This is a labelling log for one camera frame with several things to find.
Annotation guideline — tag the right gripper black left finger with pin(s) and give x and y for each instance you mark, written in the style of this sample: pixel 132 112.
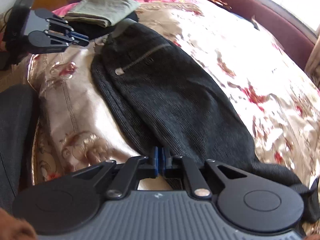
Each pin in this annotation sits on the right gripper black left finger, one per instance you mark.
pixel 67 203

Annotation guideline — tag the folded olive green garment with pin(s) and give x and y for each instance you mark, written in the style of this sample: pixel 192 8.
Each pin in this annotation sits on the folded olive green garment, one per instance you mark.
pixel 104 13

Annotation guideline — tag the floral satin bedspread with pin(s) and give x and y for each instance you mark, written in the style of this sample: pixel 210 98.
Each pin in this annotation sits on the floral satin bedspread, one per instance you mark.
pixel 274 98

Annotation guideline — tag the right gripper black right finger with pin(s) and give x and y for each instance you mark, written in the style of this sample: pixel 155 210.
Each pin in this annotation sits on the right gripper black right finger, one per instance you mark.
pixel 249 202

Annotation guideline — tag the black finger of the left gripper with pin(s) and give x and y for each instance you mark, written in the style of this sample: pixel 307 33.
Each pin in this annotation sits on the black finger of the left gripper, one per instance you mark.
pixel 58 45
pixel 53 25

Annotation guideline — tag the black trousered leg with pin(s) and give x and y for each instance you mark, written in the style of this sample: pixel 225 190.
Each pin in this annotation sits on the black trousered leg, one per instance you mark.
pixel 19 116

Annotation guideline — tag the beige curtain right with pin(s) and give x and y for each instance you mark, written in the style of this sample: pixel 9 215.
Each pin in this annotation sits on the beige curtain right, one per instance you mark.
pixel 312 68

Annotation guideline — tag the black corduroy pants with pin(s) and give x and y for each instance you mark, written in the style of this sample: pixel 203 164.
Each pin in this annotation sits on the black corduroy pants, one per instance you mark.
pixel 159 96

